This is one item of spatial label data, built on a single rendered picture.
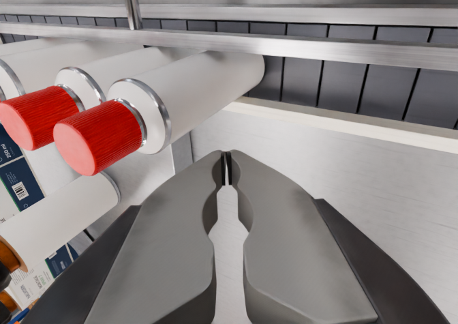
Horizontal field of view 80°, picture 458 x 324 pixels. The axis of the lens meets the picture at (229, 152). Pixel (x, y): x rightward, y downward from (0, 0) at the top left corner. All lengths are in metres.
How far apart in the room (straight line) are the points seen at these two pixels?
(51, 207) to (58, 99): 0.37
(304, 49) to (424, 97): 0.13
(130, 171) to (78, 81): 0.34
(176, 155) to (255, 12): 0.24
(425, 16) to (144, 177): 0.44
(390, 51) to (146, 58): 0.18
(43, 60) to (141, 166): 0.25
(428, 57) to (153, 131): 0.16
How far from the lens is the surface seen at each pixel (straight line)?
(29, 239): 0.54
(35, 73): 0.31
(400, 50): 0.19
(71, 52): 0.33
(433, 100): 0.29
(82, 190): 0.58
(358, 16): 0.28
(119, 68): 0.23
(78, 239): 0.91
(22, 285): 0.90
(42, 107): 0.20
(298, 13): 0.29
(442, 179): 0.38
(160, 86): 0.18
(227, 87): 0.23
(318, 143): 0.37
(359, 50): 0.20
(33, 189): 0.78
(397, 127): 0.26
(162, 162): 0.46
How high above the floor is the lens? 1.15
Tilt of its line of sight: 48 degrees down
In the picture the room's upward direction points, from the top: 134 degrees counter-clockwise
